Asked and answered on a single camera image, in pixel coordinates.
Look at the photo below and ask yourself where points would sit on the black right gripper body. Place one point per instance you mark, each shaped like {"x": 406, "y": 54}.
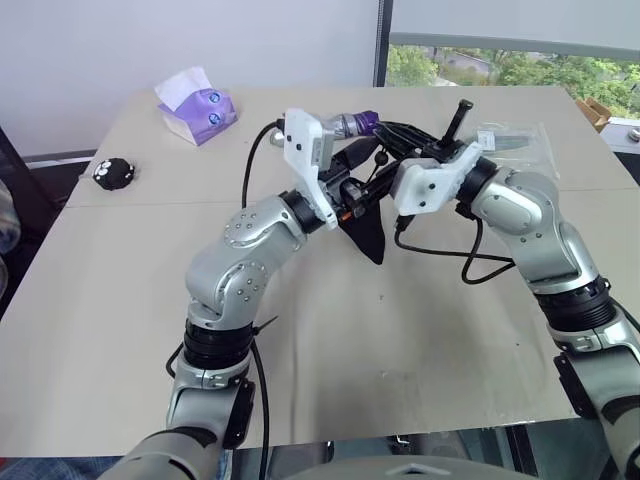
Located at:
{"x": 440, "y": 149}

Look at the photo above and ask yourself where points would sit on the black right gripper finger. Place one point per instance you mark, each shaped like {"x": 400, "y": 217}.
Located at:
{"x": 402, "y": 129}
{"x": 405, "y": 146}

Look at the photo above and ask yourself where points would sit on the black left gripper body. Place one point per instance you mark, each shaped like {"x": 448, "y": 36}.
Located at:
{"x": 357, "y": 192}

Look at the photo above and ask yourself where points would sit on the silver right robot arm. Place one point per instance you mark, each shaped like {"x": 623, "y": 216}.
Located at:
{"x": 525, "y": 215}

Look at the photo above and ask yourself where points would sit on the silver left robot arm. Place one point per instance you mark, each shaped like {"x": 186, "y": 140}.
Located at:
{"x": 240, "y": 260}

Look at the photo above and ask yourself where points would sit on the clear bottle with purple label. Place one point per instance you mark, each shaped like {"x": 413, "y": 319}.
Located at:
{"x": 357, "y": 122}

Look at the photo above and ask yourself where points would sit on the black upright rod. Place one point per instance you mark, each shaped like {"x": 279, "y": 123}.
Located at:
{"x": 457, "y": 122}

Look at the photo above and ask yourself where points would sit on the clear plastic bag with black item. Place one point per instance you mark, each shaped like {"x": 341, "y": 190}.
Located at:
{"x": 515, "y": 142}

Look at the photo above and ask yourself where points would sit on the grey metal railing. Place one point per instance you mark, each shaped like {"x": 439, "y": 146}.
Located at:
{"x": 500, "y": 41}

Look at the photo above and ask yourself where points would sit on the purple tissue pack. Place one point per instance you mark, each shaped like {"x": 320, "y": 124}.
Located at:
{"x": 200, "y": 112}

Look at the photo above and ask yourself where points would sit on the brown cardboard box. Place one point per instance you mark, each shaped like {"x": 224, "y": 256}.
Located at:
{"x": 595, "y": 112}

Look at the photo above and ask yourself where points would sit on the black round toy with eyes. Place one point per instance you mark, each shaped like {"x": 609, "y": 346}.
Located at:
{"x": 115, "y": 173}

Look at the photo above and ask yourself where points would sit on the black furniture edge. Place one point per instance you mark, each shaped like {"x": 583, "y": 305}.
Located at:
{"x": 30, "y": 200}

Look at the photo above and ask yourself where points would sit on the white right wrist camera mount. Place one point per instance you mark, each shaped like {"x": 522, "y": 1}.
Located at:
{"x": 425, "y": 185}

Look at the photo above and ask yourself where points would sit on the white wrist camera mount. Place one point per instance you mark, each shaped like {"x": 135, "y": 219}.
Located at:
{"x": 300, "y": 135}
{"x": 425, "y": 185}

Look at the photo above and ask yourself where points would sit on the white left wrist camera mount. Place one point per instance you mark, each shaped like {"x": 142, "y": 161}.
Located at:
{"x": 300, "y": 135}

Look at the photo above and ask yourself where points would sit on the dark window frame post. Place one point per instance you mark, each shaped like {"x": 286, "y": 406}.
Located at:
{"x": 383, "y": 42}

